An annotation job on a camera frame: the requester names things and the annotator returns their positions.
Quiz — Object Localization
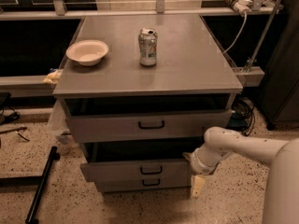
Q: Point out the white paper bowl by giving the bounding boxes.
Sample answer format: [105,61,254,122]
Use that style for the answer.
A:
[66,40,109,66]

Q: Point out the grey bottom drawer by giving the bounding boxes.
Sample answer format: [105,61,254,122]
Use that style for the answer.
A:
[94,176,191,192]

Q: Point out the white power cable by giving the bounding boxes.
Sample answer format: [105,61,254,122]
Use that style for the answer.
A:
[221,12,249,56]

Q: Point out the black cables on left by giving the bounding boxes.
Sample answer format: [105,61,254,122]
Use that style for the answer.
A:
[0,91,31,143]

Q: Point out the grey drawer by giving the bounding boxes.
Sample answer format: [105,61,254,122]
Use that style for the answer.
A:
[80,139,198,182]
[66,109,232,143]
[94,176,191,192]

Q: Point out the clear plastic bag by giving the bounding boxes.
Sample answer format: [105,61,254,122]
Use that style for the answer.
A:
[47,101,73,145]

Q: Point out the grey drawer cabinet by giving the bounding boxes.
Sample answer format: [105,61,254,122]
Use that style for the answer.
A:
[52,13,244,195]

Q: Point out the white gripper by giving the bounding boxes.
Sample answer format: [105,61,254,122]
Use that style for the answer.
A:
[182,144,231,198]

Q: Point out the dark cabinet at right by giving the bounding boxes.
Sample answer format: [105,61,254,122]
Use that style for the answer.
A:
[256,0,299,130]

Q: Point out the black cable bundle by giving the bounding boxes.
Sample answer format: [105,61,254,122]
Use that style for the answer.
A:
[227,97,256,138]

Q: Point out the yellow sponge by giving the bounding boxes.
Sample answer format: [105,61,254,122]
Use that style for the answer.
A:
[44,69,63,85]

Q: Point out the silver green soda can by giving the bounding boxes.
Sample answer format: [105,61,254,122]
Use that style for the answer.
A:
[138,28,158,66]

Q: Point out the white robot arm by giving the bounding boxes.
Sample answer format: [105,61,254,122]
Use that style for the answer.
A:
[183,127,299,224]

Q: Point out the black metal stand bar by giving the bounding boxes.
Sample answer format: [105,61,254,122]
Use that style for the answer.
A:
[25,147,60,224]

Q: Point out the metal rail frame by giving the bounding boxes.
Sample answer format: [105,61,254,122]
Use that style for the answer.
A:
[0,0,289,99]

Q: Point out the white power strip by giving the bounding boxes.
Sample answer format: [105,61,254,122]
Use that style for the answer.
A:
[224,0,252,16]

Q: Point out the grey top drawer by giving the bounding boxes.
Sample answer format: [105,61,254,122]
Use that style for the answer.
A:
[66,109,232,143]

